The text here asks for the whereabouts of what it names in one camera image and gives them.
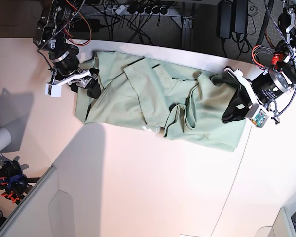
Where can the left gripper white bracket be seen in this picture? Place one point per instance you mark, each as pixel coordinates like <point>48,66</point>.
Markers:
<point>243,98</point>

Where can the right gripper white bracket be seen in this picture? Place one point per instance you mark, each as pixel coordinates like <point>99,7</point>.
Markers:
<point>87,79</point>

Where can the light green T-shirt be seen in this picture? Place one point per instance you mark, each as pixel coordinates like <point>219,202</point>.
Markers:
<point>181,102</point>

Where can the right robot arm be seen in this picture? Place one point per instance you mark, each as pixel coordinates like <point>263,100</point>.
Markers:
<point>53,36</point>

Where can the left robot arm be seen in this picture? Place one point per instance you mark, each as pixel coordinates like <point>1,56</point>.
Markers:
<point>278,64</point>

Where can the black power adapter brick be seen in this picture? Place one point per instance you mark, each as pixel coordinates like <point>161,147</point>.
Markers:
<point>224,19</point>

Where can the white power strip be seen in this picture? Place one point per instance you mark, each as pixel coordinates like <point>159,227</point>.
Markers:
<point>150,9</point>

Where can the blue orange clamp pile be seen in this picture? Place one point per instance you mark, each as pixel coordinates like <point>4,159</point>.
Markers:
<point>13,182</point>

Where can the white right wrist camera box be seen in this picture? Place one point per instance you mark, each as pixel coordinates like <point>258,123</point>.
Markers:
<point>53,90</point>

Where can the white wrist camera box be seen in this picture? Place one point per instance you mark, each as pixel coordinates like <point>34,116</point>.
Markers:
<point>53,90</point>
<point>258,115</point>

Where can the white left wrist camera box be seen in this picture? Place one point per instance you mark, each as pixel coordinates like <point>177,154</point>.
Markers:
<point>258,115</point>

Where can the aluminium frame post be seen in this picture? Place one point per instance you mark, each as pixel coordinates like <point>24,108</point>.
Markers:
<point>187,33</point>

